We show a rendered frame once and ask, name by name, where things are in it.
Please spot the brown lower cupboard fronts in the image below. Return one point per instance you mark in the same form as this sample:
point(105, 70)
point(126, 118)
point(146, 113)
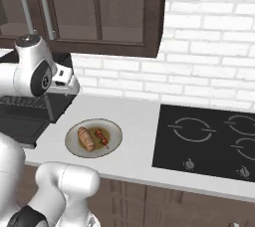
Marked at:
point(166, 207)

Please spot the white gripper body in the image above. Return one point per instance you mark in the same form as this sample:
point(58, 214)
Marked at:
point(68, 87)

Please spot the black hob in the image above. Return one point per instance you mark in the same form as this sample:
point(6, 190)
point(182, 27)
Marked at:
point(212, 151)

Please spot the black toaster oven door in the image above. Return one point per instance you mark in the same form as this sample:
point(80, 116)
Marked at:
point(20, 129)

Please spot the brown narrow cupboard door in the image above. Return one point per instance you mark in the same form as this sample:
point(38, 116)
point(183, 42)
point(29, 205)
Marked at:
point(10, 5)

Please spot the black toaster oven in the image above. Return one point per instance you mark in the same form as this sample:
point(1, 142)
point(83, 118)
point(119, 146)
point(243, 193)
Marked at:
point(61, 105)

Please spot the red kebab skewer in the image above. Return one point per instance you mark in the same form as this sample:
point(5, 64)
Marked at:
point(101, 137)

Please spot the grey round plate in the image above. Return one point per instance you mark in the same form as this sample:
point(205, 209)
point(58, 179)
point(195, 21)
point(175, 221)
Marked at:
point(113, 136)

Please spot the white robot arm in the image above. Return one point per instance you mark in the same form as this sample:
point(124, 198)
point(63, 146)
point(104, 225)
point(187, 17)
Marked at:
point(26, 71)

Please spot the brown baguette bread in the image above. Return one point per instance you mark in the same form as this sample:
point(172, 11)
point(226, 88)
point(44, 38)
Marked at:
point(86, 139)

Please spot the grey hob knob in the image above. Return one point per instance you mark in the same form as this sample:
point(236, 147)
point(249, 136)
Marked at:
point(244, 171)
point(189, 164)

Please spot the grey toaster oven rack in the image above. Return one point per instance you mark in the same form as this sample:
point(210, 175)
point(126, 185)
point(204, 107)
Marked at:
point(23, 102)

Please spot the brown wide cupboard door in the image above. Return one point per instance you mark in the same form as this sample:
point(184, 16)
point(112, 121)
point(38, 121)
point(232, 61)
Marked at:
point(123, 5)

